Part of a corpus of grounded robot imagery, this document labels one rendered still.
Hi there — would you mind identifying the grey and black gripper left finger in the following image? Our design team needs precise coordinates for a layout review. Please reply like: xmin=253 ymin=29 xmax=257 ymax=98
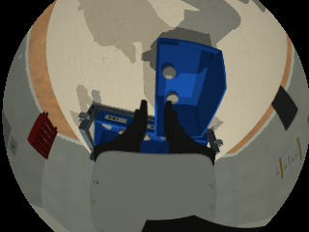
xmin=94 ymin=100 xmax=148 ymax=162

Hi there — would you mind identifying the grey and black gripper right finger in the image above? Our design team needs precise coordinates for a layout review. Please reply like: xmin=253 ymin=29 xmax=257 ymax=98
xmin=164 ymin=101 xmax=216 ymax=165

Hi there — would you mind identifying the blue bin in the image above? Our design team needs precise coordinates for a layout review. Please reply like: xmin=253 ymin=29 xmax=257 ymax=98
xmin=154 ymin=38 xmax=227 ymax=137
xmin=140 ymin=121 xmax=169 ymax=154
xmin=94 ymin=110 xmax=133 ymax=146
xmin=193 ymin=133 xmax=209 ymax=146

